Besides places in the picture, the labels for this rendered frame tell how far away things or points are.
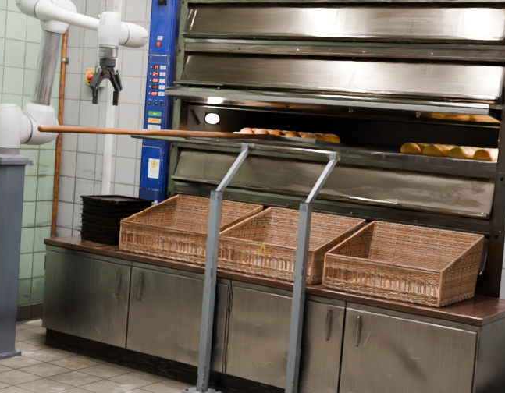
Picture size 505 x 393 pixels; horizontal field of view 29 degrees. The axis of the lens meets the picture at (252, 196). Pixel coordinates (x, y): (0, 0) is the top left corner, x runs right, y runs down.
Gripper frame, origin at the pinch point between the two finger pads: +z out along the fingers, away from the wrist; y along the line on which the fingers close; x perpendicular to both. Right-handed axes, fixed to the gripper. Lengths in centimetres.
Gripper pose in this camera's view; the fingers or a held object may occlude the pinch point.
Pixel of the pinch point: (105, 102)
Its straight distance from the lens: 458.6
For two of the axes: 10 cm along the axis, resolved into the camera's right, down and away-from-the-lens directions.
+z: -0.7, 10.0, 0.7
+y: -5.6, 0.2, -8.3
